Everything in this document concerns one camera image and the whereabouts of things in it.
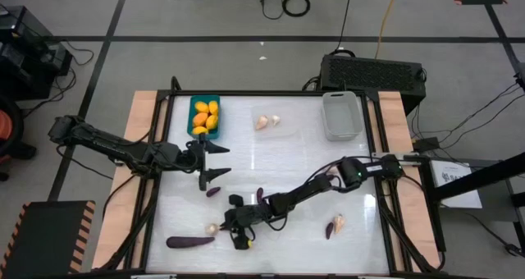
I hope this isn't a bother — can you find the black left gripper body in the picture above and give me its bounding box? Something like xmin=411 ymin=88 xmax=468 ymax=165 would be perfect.
xmin=186 ymin=133 xmax=208 ymax=192

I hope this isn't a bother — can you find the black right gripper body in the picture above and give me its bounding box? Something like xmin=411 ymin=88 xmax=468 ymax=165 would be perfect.
xmin=228 ymin=194 xmax=271 ymax=251

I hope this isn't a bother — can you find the black power adapter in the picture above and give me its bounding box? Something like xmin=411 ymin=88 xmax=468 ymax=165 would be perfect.
xmin=413 ymin=137 xmax=441 ymax=153

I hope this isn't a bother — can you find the black stand beam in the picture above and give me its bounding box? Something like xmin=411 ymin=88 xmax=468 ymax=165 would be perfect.
xmin=428 ymin=151 xmax=525 ymax=204

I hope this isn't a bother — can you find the black floor cable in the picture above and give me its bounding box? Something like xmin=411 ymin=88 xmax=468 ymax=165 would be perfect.
xmin=335 ymin=0 xmax=354 ymax=53

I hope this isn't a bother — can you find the teal plastic basket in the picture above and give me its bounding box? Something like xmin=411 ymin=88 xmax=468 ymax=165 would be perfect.
xmin=187 ymin=94 xmax=221 ymax=140

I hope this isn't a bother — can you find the black aluminium table frame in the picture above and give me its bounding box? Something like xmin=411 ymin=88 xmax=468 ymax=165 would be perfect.
xmin=100 ymin=75 xmax=448 ymax=278

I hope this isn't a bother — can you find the orange black round device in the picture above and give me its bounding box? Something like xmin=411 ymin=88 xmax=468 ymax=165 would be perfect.
xmin=0 ymin=93 xmax=25 ymax=161

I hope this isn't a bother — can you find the black plug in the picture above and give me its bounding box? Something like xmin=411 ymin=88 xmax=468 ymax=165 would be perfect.
xmin=503 ymin=242 xmax=525 ymax=258

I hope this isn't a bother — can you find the yellow cable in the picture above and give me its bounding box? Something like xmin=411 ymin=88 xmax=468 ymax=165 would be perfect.
xmin=375 ymin=0 xmax=401 ymax=60

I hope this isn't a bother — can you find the coiled black cable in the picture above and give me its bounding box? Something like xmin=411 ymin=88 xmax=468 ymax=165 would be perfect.
xmin=260 ymin=0 xmax=312 ymax=21

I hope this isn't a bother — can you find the white printed paper sheet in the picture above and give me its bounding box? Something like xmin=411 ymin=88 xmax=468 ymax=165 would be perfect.
xmin=430 ymin=159 xmax=484 ymax=209

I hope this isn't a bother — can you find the wooden side board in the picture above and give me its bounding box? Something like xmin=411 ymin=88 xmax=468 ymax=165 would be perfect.
xmin=92 ymin=90 xmax=169 ymax=270
xmin=367 ymin=90 xmax=442 ymax=272

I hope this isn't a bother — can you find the clear plastic bin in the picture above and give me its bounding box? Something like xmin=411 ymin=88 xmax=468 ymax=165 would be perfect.
xmin=249 ymin=102 xmax=300 ymax=140
xmin=321 ymin=90 xmax=364 ymax=142

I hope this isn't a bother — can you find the black computer case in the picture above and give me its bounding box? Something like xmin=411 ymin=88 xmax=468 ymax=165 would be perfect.
xmin=319 ymin=53 xmax=427 ymax=116

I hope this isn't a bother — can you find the long purple eggplant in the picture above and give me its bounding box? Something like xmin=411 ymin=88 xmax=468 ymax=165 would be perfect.
xmin=166 ymin=236 xmax=216 ymax=249

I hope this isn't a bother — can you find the black equipment box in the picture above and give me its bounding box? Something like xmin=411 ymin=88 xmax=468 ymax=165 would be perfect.
xmin=0 ymin=6 xmax=74 ymax=102

